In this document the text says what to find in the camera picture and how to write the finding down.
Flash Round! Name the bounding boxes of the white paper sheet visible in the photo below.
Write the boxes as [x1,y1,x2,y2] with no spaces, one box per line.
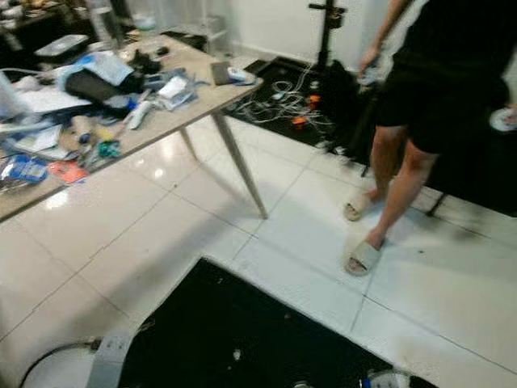
[12,87,92,116]

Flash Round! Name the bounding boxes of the black pouch bag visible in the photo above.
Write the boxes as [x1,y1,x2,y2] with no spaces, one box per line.
[64,69,143,107]

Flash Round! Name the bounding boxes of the white and blue small gadget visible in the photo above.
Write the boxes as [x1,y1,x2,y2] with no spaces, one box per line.
[228,67,259,86]

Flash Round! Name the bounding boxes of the white packaged device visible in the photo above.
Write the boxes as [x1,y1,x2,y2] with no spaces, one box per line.
[157,74,200,111]

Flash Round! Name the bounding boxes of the blue and white plastic bag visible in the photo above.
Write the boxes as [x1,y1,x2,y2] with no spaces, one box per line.
[55,52,135,86]

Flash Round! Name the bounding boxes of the white flat tray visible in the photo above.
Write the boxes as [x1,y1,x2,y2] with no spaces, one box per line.
[35,34,90,58]

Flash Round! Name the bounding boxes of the blue plastic packet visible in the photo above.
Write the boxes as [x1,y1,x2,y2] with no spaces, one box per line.
[2,154,48,186]

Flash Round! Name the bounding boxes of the person in black clothes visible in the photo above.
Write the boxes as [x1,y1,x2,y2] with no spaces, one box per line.
[343,0,517,277]

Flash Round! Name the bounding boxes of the large black floor mat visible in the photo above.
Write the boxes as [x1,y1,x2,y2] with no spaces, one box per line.
[117,258,441,388]

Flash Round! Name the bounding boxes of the wooden table with metal legs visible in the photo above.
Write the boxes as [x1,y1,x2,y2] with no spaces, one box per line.
[0,34,270,221]

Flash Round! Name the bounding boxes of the clear acrylic stand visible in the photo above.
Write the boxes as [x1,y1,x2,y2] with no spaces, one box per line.
[179,0,229,56]

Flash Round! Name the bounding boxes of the tangle of white cables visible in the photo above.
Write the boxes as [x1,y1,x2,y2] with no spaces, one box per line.
[228,71,334,140]

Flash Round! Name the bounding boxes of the small brown box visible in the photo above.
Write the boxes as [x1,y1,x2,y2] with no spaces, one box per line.
[210,61,234,86]

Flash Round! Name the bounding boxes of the beige slipper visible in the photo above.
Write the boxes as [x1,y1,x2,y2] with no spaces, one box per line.
[344,241,383,277]
[343,191,372,222]

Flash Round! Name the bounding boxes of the black tripod stand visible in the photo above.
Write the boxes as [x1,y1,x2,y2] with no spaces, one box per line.
[308,0,347,75]

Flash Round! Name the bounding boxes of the grey curved robot cable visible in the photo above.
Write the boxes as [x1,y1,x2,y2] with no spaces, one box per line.
[19,340,99,388]

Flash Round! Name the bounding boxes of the orange plastic packet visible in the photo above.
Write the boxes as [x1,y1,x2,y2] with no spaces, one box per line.
[47,160,89,186]

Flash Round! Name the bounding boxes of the white handheld tool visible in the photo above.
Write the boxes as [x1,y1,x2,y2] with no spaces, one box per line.
[125,100,157,131]

